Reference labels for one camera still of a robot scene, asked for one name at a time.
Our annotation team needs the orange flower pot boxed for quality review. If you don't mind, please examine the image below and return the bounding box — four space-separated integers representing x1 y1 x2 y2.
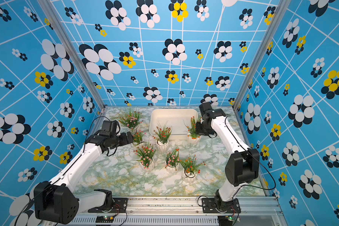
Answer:
185 116 200 144

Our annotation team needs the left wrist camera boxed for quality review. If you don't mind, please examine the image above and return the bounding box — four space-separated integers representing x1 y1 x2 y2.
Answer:
101 120 120 136

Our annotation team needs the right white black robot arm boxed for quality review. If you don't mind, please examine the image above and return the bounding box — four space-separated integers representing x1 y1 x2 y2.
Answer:
196 103 259 213

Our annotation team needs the cream plastic storage box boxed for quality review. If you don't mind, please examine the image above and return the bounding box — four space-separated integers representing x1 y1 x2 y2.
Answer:
149 108 198 140

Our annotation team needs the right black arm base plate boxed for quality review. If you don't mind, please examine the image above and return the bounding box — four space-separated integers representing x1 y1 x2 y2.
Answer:
200 196 241 214

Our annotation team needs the small pink flower pot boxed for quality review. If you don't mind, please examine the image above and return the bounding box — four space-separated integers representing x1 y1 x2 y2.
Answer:
131 129 146 146

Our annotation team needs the aluminium front rail frame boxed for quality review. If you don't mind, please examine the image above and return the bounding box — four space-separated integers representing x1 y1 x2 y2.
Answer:
68 196 287 226

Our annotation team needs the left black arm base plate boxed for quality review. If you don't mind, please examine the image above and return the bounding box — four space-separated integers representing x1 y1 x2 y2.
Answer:
88 197 129 213

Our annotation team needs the red flower pot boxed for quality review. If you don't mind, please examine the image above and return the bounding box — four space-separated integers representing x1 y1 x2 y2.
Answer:
153 124 172 152
179 154 206 183

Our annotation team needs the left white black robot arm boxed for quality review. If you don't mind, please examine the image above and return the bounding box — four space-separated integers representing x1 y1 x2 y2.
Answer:
34 131 133 226

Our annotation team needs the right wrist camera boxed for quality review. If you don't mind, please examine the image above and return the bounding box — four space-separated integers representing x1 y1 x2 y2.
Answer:
199 102 213 115

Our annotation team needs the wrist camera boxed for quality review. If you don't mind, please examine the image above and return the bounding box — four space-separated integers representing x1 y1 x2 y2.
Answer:
199 102 213 115
101 120 120 136

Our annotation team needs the left green circuit board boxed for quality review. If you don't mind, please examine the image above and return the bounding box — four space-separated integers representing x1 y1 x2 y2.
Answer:
96 216 115 224

